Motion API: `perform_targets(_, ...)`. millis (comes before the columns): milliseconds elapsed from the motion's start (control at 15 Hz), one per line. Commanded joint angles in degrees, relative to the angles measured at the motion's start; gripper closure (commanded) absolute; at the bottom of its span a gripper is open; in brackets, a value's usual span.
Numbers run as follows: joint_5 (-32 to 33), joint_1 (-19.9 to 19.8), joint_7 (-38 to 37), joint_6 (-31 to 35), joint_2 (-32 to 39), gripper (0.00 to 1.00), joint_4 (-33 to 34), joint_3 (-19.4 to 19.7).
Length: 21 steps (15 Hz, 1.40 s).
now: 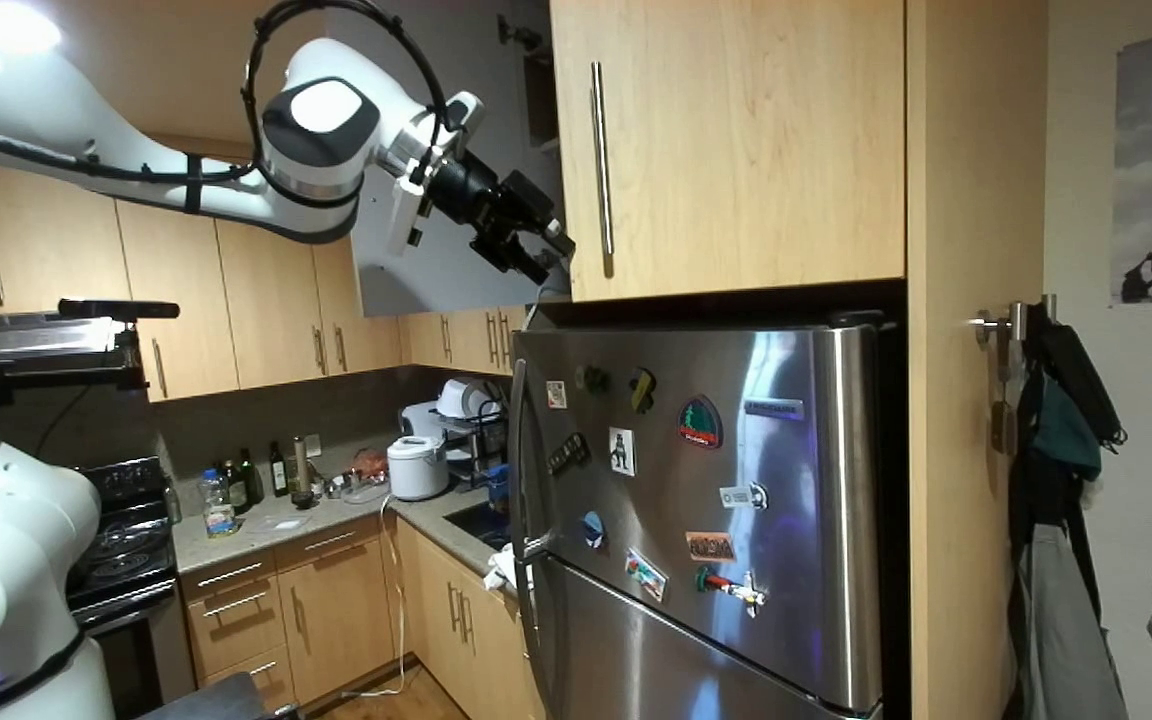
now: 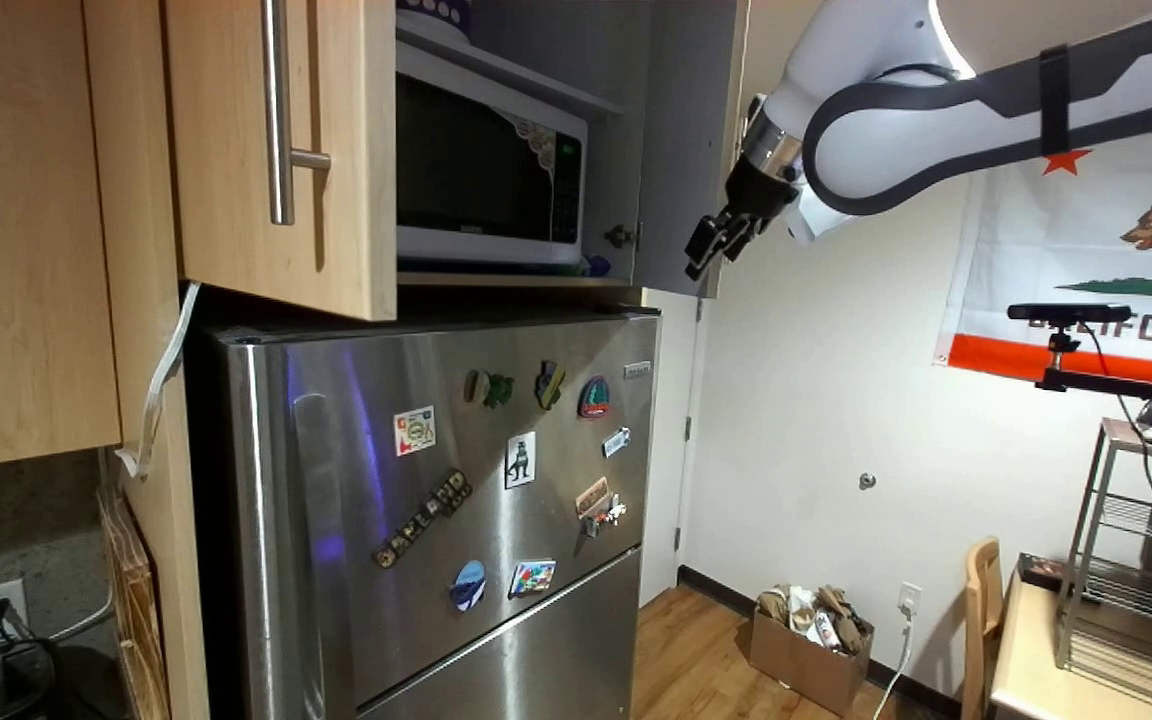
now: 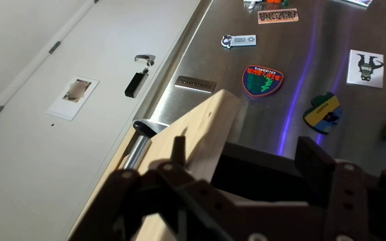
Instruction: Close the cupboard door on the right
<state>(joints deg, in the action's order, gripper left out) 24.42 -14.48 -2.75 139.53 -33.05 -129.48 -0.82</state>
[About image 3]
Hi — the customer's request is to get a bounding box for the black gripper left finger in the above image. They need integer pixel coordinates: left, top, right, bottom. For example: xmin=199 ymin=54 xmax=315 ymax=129
xmin=69 ymin=136 xmax=248 ymax=241

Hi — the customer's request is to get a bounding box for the white square magnet black figure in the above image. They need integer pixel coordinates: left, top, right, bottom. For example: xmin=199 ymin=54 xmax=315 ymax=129
xmin=344 ymin=48 xmax=386 ymax=90

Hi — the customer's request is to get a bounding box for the white room door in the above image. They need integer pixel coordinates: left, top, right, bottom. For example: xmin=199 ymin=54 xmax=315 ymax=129
xmin=0 ymin=0 xmax=203 ymax=241

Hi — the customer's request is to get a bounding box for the red rectangular fridge magnet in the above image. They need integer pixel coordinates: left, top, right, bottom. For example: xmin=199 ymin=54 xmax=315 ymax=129
xmin=256 ymin=7 xmax=300 ymax=26

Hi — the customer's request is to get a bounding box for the stainless steel refrigerator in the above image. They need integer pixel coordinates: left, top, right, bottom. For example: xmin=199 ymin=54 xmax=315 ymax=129
xmin=131 ymin=0 xmax=386 ymax=180

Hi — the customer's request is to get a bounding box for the black fridge hinge cover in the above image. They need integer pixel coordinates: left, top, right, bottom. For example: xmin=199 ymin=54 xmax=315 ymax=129
xmin=131 ymin=118 xmax=169 ymax=140

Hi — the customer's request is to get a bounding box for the small white bordered photo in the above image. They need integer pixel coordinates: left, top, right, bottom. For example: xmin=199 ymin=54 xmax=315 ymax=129
xmin=47 ymin=77 xmax=100 ymax=122

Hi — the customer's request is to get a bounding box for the yellow blue green magnet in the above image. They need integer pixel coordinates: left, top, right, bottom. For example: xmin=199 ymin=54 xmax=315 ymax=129
xmin=301 ymin=91 xmax=344 ymax=137

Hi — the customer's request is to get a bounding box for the metal door lever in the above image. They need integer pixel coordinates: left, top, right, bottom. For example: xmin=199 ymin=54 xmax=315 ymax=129
xmin=132 ymin=52 xmax=157 ymax=67

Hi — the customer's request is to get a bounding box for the steel bar door handle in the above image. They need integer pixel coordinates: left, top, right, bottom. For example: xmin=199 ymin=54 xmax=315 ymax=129
xmin=122 ymin=133 xmax=153 ymax=172

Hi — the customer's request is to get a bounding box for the light wood cupboard door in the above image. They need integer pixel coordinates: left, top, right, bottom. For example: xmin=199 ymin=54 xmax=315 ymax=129
xmin=67 ymin=89 xmax=303 ymax=241

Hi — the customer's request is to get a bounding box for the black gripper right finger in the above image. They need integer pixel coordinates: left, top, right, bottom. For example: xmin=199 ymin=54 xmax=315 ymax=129
xmin=295 ymin=136 xmax=386 ymax=241

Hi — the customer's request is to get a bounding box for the shield shaped fridge magnet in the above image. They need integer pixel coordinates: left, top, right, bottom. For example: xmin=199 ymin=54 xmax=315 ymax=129
xmin=240 ymin=65 xmax=287 ymax=99

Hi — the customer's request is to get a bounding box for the black door latch plate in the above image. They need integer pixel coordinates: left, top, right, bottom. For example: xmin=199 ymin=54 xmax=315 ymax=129
xmin=123 ymin=69 xmax=150 ymax=99

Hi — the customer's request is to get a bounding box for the silver fridge nameplate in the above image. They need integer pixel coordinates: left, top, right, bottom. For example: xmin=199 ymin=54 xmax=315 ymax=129
xmin=174 ymin=75 xmax=217 ymax=94

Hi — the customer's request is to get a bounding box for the small multicolour fridge magnet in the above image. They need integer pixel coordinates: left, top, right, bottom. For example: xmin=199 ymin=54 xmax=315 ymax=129
xmin=242 ymin=0 xmax=291 ymax=11

